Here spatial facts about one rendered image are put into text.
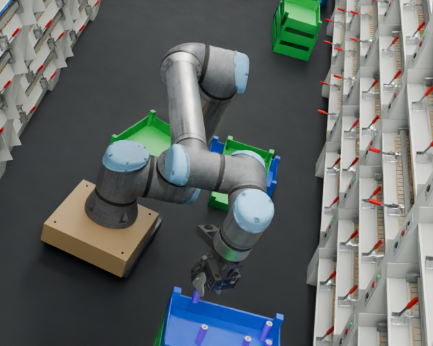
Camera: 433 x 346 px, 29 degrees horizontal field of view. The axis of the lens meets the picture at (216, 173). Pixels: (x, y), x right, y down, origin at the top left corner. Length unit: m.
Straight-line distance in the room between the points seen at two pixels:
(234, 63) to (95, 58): 1.72
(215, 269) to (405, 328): 0.49
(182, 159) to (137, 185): 0.97
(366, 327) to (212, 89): 0.80
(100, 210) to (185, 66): 0.81
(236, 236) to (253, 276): 1.28
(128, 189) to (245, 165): 0.98
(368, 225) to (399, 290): 0.53
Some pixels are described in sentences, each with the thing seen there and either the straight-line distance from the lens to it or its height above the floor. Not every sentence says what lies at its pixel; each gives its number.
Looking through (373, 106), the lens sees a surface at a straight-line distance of 3.32.
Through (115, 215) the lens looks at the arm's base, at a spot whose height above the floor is 0.19.
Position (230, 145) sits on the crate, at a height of 0.13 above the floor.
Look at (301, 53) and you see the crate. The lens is 4.63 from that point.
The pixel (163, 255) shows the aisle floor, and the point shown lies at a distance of 3.14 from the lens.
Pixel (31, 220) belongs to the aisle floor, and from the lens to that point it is 3.14.
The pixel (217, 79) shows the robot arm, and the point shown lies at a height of 0.89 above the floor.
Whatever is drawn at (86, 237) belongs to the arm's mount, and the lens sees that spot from 2.91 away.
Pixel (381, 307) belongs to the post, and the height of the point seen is 0.62.
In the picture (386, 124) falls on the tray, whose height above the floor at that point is 0.76.
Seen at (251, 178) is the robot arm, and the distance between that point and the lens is 1.95.
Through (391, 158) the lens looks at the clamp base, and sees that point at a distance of 2.69.
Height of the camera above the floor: 2.13
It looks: 36 degrees down
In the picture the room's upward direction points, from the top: 20 degrees clockwise
